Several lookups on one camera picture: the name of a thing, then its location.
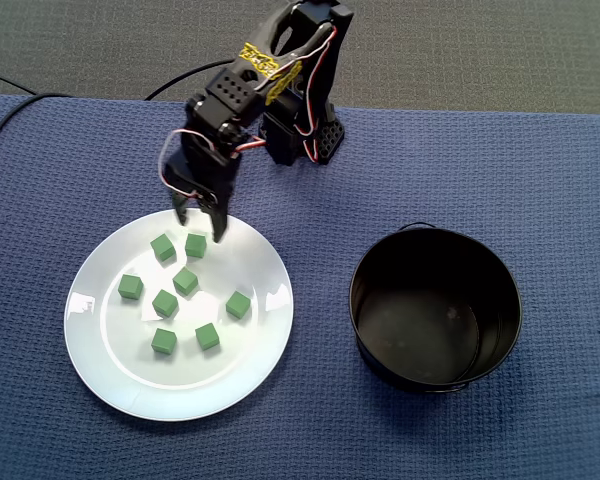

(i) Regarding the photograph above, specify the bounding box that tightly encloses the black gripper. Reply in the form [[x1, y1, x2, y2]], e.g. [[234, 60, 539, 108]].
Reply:
[[162, 132, 242, 245]]

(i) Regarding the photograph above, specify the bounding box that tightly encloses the green cube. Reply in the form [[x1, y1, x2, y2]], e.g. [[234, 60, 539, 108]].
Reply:
[[194, 322, 222, 351], [117, 273, 145, 301], [224, 290, 252, 320], [184, 232, 208, 259], [151, 288, 179, 319], [150, 327, 178, 356], [172, 267, 200, 296], [149, 233, 176, 262]]

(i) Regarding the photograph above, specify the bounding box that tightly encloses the white round plate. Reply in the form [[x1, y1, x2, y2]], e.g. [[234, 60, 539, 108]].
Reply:
[[63, 208, 295, 423]]

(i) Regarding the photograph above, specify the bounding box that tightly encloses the black metal bucket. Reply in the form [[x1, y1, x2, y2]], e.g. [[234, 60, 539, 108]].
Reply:
[[348, 221, 524, 395]]

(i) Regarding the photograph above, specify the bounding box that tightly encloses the white red gripper wire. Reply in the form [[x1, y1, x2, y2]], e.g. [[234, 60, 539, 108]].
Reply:
[[158, 128, 267, 199]]

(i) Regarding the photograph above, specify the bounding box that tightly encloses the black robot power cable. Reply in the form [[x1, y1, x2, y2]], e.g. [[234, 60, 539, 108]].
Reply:
[[143, 58, 237, 101]]

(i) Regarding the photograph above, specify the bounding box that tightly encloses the white red arm wire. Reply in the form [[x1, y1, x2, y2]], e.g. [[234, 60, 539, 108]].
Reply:
[[252, 22, 341, 164]]

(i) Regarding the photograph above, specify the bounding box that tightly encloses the thick black cable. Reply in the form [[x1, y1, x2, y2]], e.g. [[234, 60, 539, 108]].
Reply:
[[0, 92, 74, 174]]

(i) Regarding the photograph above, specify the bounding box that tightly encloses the thin black cable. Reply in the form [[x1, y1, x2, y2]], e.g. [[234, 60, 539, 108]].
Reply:
[[0, 68, 38, 96]]

